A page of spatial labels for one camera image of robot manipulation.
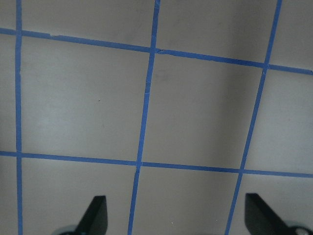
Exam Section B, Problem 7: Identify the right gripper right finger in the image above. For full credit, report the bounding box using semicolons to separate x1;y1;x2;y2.
245;193;293;235

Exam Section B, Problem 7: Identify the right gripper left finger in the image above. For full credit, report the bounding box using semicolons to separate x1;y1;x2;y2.
74;196;108;235

